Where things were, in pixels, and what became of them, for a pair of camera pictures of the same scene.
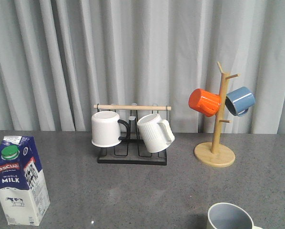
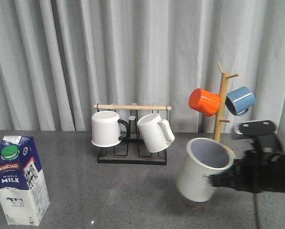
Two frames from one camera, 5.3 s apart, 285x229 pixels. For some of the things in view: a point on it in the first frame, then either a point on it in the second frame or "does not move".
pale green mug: [226, 215] → [204, 158]
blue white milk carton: [19, 180] does not move
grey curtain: [52, 61] does not move
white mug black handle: [106, 134] does not move
